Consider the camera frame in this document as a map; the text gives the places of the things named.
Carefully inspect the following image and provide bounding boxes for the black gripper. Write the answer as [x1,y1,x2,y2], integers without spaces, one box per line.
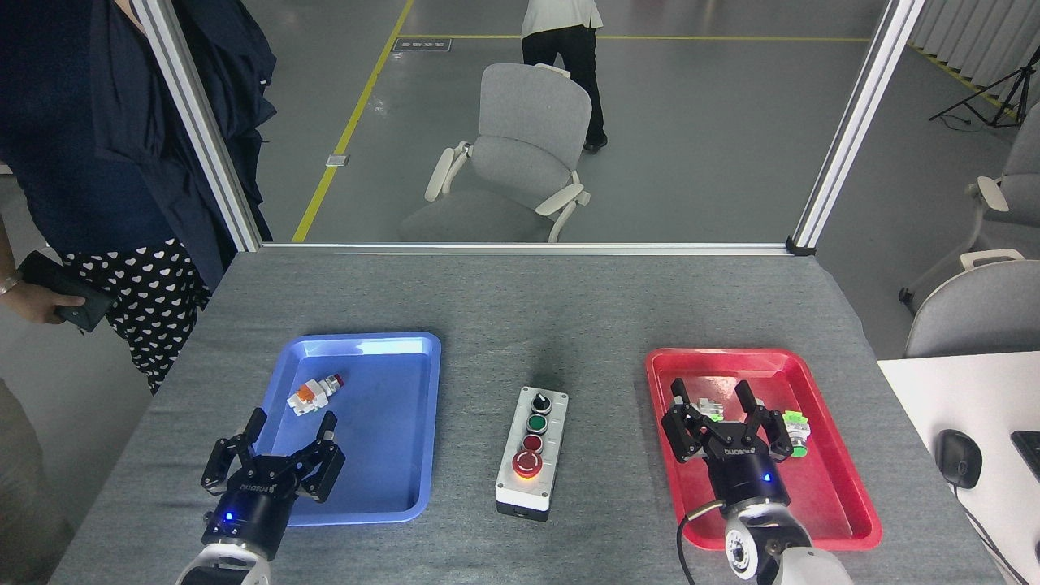
[661,379,793,513]
[201,409,346,560]

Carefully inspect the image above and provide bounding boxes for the grey four-button control box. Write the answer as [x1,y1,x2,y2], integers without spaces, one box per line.
[495,386,570,522]

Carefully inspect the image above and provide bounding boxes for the dark phone case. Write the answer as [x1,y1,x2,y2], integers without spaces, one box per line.
[18,250,117,332]

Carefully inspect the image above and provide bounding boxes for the person's hand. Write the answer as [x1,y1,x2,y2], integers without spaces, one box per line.
[20,292,86,326]

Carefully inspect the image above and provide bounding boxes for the blue plastic tray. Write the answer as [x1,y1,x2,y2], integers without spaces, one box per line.
[228,331,442,529]

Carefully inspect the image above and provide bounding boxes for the red plastic tray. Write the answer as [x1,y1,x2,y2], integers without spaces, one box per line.
[645,348,883,551]

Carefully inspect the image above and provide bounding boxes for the grey table cloth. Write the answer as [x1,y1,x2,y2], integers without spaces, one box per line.
[49,252,1008,585]

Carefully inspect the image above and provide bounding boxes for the black computer mouse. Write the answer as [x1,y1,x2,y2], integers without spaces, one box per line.
[934,429,983,490]

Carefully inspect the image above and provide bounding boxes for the white desk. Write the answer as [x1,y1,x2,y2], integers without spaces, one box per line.
[876,351,1040,585]

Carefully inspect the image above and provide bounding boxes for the grey chair backrest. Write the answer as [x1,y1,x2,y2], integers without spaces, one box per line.
[903,260,1040,358]

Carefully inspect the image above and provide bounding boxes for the black keyboard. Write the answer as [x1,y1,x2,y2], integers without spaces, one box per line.
[1010,431,1040,480]

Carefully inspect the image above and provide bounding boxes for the grey office chair white arms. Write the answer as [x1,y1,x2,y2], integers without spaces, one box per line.
[396,63,592,244]

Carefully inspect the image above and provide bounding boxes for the black tripod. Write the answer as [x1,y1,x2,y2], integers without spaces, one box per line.
[929,65,1040,129]

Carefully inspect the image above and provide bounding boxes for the white slatted partition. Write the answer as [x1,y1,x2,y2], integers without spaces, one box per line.
[908,0,1040,92]

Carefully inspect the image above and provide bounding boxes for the green push button switch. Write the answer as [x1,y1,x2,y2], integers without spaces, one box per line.
[782,411,812,457]

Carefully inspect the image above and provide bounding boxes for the red push button switch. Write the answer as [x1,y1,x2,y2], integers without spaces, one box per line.
[288,375,345,417]

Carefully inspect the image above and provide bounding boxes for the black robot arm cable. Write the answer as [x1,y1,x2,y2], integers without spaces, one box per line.
[677,501,726,585]

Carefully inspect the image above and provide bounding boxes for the black mouse cable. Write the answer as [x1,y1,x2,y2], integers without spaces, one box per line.
[955,486,1034,585]

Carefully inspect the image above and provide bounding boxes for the silver aluminium rail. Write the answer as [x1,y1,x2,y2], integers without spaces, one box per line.
[258,241,793,257]

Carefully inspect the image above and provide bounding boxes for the silver aluminium post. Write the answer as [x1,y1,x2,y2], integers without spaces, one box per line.
[132,0,261,253]
[785,0,927,257]

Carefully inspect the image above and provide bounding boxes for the grey office chair white frame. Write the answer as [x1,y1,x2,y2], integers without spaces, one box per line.
[898,106,1040,314]

